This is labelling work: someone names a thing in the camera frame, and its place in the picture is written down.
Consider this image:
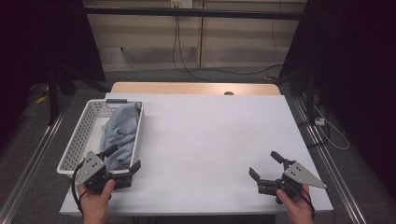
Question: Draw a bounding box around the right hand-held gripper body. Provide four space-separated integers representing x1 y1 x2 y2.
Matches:
257 160 328 205

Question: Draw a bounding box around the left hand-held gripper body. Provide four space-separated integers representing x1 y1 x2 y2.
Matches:
76 150 134 193

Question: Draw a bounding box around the light blue tank top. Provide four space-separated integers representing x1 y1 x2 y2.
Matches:
99 102 143 172

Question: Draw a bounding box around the white perforated plastic basket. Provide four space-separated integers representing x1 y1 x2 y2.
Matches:
56 98 145 180

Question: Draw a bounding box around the person's right hand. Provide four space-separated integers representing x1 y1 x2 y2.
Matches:
276 183 315 219

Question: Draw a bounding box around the person's left hand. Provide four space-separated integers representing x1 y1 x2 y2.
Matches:
78 178 117 217

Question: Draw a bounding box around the black metal stand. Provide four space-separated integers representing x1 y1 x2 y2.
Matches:
46 64 110 126
276 66 317 124

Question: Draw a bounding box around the wooden table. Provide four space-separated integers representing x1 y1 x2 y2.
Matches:
110 81 282 96

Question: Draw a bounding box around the black curtain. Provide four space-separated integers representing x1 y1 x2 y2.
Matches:
0 0 106 138
278 0 396 200

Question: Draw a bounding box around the black horizontal metal bar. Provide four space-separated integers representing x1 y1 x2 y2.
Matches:
83 7 307 21

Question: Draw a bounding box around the left hand-held gripper black cable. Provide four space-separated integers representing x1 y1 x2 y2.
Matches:
71 159 92 217

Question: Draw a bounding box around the hand-held gripper black cable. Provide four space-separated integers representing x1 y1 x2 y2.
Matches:
298 183 317 218
71 159 92 217

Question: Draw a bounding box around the right hand-held gripper black cable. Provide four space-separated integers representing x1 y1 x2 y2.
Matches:
298 183 317 218

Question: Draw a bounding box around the metal floor rail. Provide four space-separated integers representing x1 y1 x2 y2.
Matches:
292 96 369 224
0 110 68 224

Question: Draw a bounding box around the white floor cable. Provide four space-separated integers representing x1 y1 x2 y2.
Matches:
312 104 350 151

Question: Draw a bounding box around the thin black wall cable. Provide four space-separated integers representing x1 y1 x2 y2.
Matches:
270 0 283 80

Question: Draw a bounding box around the white wall socket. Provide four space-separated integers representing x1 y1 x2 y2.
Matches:
169 0 194 9

